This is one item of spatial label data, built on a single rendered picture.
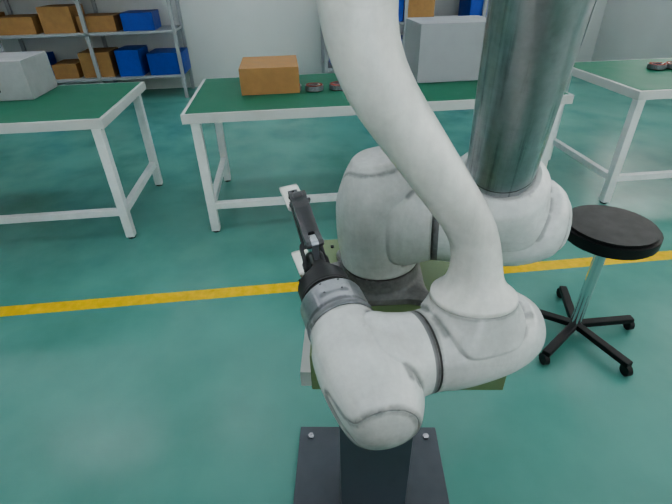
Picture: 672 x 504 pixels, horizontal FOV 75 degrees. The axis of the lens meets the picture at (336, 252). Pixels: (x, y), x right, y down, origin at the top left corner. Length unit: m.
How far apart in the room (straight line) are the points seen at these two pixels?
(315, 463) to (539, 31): 1.41
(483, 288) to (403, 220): 0.27
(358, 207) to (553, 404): 1.37
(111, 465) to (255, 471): 0.49
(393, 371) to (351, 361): 0.04
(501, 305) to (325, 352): 0.20
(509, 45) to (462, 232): 0.19
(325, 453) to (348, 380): 1.18
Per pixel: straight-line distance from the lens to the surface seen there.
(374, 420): 0.47
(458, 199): 0.46
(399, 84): 0.40
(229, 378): 1.92
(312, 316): 0.56
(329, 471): 1.61
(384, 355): 0.48
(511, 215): 0.70
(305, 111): 2.52
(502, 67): 0.54
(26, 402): 2.18
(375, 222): 0.75
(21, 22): 6.75
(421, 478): 1.62
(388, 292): 0.85
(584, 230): 1.87
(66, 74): 6.69
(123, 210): 2.93
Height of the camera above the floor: 1.40
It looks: 33 degrees down
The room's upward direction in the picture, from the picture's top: 1 degrees counter-clockwise
